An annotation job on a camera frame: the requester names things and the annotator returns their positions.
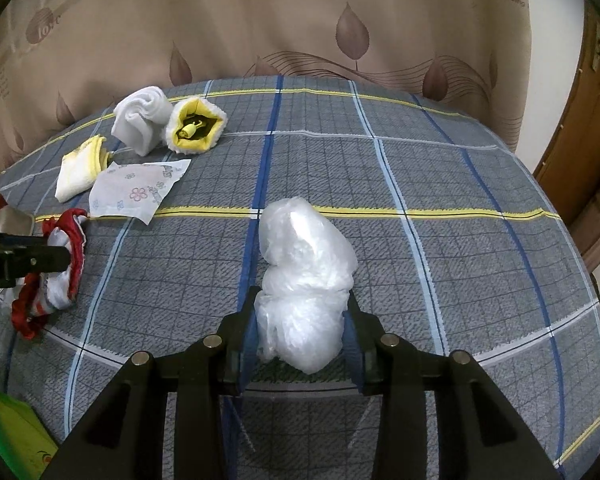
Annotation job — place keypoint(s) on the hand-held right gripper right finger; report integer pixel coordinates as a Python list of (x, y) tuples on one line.
[(352, 347)]

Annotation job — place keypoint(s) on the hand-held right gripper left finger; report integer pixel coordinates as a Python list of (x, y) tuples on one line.
[(247, 342)]

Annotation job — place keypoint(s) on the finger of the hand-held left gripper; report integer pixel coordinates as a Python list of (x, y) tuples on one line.
[(40, 260)]

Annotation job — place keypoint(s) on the red and white cloth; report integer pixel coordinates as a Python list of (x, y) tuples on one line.
[(65, 285)]

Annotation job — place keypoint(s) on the clear plastic bag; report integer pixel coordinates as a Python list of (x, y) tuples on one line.
[(300, 270)]

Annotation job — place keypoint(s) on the white cloth yellow trim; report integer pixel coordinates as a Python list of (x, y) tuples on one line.
[(80, 170)]

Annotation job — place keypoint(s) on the floral printed white wrapper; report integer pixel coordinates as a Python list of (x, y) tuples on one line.
[(130, 190)]

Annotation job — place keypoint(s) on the white sock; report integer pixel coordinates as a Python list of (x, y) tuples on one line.
[(137, 117)]

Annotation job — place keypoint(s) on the fluffy white yellow mitt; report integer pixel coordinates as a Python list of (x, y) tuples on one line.
[(210, 132)]

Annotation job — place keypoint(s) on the steel bowl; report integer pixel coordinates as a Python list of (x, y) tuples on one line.
[(15, 221)]

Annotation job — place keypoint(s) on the green packet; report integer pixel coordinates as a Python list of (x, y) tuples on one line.
[(10, 435)]

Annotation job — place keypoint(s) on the wooden door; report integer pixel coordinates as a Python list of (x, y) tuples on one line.
[(580, 160)]

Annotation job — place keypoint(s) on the beige leaf print curtain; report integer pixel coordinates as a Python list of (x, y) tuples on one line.
[(280, 15)]

